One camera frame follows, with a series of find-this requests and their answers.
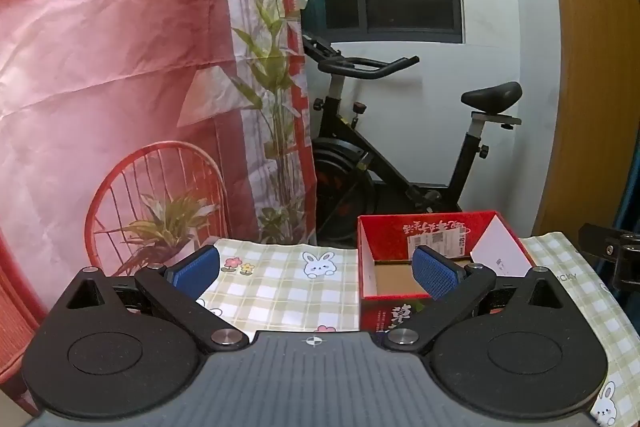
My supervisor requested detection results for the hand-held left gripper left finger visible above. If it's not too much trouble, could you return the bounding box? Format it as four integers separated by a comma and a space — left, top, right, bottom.
50, 244, 251, 354

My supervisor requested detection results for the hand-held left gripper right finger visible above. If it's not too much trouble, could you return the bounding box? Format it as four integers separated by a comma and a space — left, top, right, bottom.
382, 244, 593, 355

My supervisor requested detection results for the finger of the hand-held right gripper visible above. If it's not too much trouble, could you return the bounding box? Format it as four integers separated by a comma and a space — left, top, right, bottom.
579, 223, 640, 293

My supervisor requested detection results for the black exercise bike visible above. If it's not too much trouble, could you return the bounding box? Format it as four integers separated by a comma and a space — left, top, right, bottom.
301, 34, 523, 250

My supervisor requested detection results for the red strawberry print box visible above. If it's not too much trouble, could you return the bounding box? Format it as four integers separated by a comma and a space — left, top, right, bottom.
356, 209, 538, 335

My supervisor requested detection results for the green checked tablecloth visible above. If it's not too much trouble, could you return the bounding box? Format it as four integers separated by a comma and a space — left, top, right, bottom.
197, 232, 640, 425

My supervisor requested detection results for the red printed backdrop cloth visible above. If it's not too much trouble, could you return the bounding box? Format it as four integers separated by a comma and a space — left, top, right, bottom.
0, 0, 318, 408

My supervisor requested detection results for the wooden door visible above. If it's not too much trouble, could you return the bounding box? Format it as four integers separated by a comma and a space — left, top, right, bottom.
532, 0, 640, 238

